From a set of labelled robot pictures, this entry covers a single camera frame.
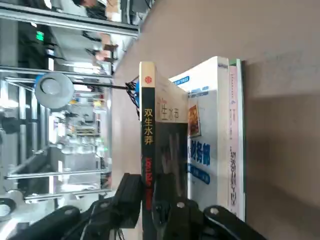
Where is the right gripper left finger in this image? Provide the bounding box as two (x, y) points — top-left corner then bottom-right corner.
(14, 172), (144, 240)

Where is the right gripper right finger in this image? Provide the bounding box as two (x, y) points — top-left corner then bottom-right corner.
(151, 172), (268, 240)

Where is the black and tan book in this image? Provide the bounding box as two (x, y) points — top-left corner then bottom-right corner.
(138, 61), (190, 240)

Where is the white and blue book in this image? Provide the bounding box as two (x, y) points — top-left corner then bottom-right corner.
(168, 55), (230, 210)

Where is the blue desk lamp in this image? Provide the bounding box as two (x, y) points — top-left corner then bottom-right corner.
(34, 70), (142, 121)

